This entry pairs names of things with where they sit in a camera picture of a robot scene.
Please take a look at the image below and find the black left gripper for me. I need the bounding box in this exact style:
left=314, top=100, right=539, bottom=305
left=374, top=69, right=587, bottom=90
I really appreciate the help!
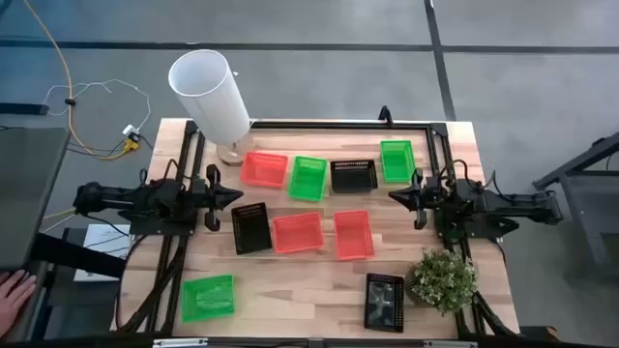
left=189, top=163, right=245, bottom=232

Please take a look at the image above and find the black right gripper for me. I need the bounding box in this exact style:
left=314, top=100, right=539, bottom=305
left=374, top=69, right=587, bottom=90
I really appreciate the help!
left=388, top=167, right=440, bottom=231

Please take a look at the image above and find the green plastic mesh basket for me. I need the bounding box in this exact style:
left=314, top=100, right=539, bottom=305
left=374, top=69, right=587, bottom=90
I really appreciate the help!
left=287, top=155, right=328, bottom=203
left=181, top=274, right=237, bottom=324
left=379, top=139, right=417, bottom=185

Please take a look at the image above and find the black plastic mesh basket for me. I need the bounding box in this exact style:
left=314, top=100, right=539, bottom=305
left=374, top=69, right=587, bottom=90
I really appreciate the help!
left=363, top=273, right=405, bottom=334
left=230, top=201, right=274, bottom=256
left=330, top=159, right=379, bottom=194

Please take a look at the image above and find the red plastic mesh basket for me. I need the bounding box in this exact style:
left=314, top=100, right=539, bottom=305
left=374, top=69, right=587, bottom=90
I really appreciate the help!
left=272, top=211, right=325, bottom=255
left=240, top=151, right=289, bottom=189
left=333, top=209, right=376, bottom=262

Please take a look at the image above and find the round wooden lamp base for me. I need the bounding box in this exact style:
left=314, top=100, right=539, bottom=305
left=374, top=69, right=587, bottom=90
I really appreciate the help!
left=216, top=132, right=256, bottom=168

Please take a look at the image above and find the potted green plant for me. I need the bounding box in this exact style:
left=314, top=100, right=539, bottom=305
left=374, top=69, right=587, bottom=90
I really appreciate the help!
left=403, top=247, right=480, bottom=318

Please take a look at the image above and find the white cylindrical lamp shade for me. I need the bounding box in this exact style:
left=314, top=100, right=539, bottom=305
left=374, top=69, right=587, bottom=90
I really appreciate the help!
left=167, top=48, right=252, bottom=146

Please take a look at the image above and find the black overhead rig bar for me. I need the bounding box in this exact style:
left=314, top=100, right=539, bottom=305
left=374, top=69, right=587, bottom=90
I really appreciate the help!
left=0, top=333, right=619, bottom=348

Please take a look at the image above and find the black desk crossbar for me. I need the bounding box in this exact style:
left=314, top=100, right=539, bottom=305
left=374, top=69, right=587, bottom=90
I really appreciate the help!
left=31, top=231, right=127, bottom=279

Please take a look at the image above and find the grey desk top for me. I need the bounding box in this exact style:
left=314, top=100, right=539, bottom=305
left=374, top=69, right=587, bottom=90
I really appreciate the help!
left=0, top=126, right=72, bottom=272

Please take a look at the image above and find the black floor strip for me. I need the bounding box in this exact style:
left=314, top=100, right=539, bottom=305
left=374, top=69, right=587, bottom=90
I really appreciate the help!
left=0, top=101, right=50, bottom=116

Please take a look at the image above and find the person's hand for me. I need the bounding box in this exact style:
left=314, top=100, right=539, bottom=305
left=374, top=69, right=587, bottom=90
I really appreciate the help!
left=0, top=269, right=38, bottom=335

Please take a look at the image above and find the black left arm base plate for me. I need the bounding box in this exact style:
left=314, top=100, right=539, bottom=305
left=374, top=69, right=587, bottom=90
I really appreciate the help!
left=128, top=212, right=197, bottom=237

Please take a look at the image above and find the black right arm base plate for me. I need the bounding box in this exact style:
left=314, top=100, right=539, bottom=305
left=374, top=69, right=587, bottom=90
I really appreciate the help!
left=434, top=212, right=521, bottom=241

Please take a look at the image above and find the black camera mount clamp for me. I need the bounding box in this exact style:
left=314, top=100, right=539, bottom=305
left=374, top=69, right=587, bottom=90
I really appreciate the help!
left=377, top=104, right=396, bottom=128

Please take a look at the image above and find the black aluminium table frame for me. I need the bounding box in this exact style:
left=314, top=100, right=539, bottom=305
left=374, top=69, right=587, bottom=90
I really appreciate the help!
left=114, top=118, right=519, bottom=339

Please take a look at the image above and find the white floor cable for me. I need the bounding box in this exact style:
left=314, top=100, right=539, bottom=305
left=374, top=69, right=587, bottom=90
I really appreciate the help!
left=42, top=78, right=152, bottom=134

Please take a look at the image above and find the silver metal bracket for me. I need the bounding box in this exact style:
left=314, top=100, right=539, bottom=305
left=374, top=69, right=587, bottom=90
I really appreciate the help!
left=424, top=340, right=479, bottom=348
left=153, top=337, right=209, bottom=348

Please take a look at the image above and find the yellow floor cable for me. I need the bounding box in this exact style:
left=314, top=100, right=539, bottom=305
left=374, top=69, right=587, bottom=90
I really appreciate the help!
left=42, top=206, right=78, bottom=221

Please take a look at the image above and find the dark metal table frame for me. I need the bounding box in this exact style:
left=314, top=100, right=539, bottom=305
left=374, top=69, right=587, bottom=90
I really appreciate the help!
left=531, top=130, right=619, bottom=281

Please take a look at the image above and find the orange floor cable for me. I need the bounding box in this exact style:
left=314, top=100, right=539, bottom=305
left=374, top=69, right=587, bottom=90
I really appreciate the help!
left=21, top=0, right=141, bottom=160

